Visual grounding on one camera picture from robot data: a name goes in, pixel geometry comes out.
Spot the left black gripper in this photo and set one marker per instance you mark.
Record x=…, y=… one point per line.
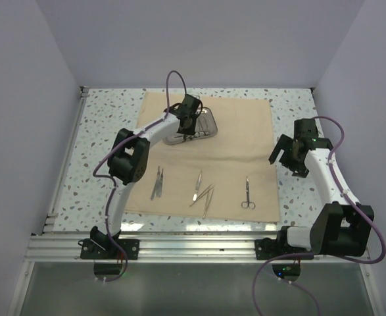
x=191, y=130

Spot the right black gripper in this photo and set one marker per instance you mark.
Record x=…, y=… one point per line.
x=286, y=143

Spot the steel instrument tray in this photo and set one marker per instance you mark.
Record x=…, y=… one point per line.
x=205, y=121

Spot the beige cloth wrap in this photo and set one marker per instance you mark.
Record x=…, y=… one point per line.
x=240, y=149

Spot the steel scissors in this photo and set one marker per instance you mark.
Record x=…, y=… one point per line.
x=196, y=136
x=247, y=204

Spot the steel tweezers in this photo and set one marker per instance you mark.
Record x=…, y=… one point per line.
x=203, y=194
x=209, y=196
x=197, y=186

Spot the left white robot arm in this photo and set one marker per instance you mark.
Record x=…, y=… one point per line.
x=126, y=163

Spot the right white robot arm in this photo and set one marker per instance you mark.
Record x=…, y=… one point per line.
x=341, y=228

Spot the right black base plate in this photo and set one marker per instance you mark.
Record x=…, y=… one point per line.
x=268, y=248

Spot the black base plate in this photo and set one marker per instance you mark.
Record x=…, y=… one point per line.
x=268, y=248
x=98, y=246

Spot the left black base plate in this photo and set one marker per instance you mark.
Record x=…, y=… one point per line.
x=98, y=246

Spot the aluminium rail frame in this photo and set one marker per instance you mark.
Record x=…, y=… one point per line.
x=79, y=202

